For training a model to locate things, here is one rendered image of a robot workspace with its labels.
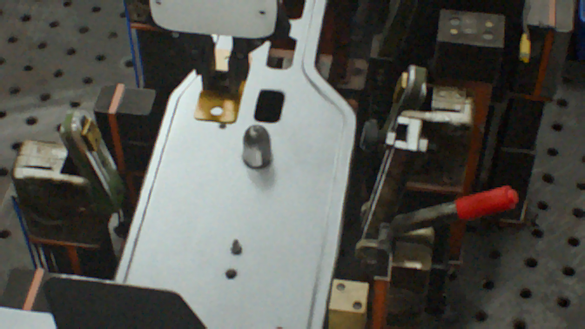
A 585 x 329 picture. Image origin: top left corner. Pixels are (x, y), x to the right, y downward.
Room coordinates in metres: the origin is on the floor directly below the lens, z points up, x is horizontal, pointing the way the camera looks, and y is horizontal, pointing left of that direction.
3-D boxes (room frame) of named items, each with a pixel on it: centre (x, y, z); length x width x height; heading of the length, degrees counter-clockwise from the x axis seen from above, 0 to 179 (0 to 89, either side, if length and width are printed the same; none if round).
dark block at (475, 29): (0.88, -0.20, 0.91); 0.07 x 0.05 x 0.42; 80
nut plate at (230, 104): (0.68, 0.05, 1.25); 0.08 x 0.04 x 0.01; 170
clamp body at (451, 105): (0.82, -0.16, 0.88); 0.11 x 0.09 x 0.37; 80
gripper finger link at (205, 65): (0.68, 0.08, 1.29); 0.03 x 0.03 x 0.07; 80
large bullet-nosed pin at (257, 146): (0.80, 0.03, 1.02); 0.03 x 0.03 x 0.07
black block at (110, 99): (0.90, 0.19, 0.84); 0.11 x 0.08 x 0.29; 80
